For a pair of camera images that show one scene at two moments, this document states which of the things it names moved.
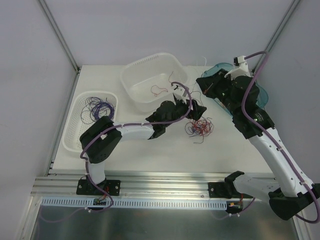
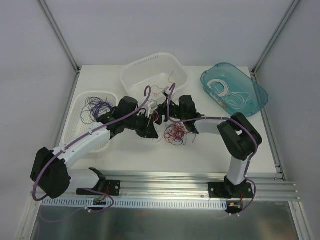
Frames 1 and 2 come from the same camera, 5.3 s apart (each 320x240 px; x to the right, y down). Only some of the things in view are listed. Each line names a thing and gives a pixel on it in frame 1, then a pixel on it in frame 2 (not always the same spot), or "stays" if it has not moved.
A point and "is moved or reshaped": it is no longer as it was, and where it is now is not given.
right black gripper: (211, 83) → (164, 110)
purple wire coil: (95, 108) stays
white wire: (193, 91) is moved or reshaped
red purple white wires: (202, 127) is moved or reshaped
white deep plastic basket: (147, 80) stays
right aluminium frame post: (277, 32) stays
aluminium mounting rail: (141, 184) stays
